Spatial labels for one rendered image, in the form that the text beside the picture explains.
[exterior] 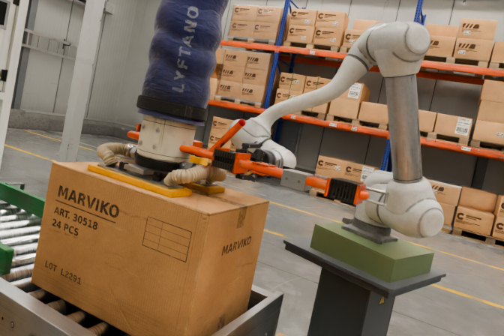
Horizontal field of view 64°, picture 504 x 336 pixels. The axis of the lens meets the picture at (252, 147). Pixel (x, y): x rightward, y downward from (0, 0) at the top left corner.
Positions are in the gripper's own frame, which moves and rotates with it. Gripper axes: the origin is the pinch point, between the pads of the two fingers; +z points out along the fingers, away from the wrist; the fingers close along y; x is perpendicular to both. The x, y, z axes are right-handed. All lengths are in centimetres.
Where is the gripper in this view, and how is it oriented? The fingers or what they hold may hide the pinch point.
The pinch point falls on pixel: (235, 160)
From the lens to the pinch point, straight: 119.0
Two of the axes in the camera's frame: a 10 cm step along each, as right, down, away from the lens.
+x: -8.7, -2.0, 4.6
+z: -4.6, -0.4, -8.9
